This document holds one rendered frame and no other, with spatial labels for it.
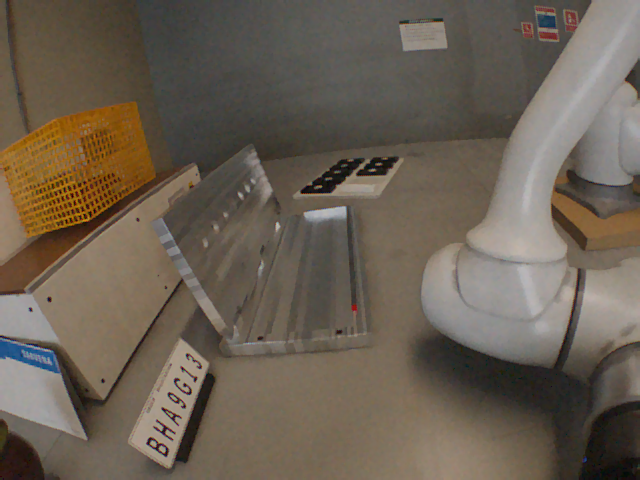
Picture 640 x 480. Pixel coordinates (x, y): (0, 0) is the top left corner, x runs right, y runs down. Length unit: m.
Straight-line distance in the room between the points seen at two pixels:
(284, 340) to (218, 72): 2.74
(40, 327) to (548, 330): 0.54
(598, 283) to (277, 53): 2.71
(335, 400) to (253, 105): 2.68
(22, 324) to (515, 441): 0.59
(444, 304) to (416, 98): 2.47
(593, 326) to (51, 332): 0.56
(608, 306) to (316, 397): 0.31
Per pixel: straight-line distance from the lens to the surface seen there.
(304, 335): 0.43
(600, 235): 0.69
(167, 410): 0.39
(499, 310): 0.30
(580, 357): 0.31
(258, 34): 2.89
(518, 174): 0.29
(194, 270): 0.40
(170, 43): 3.29
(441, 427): 0.36
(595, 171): 0.77
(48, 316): 0.44
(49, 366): 0.47
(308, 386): 0.40
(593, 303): 0.31
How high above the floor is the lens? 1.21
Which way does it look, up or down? 26 degrees down
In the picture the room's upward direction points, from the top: 11 degrees counter-clockwise
